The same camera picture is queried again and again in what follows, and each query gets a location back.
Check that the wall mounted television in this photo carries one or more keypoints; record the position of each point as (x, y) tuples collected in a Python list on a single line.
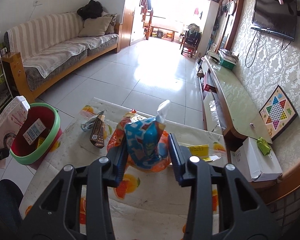
[(276, 19)]

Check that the long yellow box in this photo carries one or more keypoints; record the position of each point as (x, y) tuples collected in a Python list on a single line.
[(205, 153)]

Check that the blue grey snack packet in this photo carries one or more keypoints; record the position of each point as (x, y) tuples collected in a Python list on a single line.
[(88, 125)]

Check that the beige cushion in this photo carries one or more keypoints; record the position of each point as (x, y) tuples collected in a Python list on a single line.
[(95, 27)]

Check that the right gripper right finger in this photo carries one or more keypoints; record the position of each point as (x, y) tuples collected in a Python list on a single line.
[(223, 204)]

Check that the black clothes pile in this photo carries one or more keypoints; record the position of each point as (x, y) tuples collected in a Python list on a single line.
[(92, 10)]

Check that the white cardboard box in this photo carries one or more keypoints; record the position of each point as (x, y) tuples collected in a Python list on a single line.
[(255, 166)]

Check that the long tv cabinet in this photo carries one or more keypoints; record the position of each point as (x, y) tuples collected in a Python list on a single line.
[(241, 115)]

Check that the red bin green rim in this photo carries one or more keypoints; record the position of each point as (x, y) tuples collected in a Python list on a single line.
[(26, 154)]

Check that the orange print tablecloth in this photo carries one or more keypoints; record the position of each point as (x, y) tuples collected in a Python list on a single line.
[(154, 206)]

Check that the dark brown small packet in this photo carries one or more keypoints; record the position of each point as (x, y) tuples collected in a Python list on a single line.
[(97, 132)]

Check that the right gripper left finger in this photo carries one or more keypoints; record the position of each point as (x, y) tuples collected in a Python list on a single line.
[(75, 205)]

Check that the orange blue snack bag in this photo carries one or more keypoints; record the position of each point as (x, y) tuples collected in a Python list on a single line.
[(146, 139)]

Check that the blue white milk carton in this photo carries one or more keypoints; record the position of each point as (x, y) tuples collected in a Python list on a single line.
[(34, 131)]

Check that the striped covered wooden sofa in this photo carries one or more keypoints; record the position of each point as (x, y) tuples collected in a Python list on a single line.
[(42, 51)]

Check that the chinese checkers board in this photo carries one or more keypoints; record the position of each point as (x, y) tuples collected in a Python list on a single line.
[(277, 113)]

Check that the wooden chair with clothes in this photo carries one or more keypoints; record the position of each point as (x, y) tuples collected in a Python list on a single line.
[(191, 40)]

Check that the green box on cabinet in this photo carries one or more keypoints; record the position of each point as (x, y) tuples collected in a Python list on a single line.
[(227, 64)]

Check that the green folded pouch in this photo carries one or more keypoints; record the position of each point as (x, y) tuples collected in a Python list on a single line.
[(263, 146)]

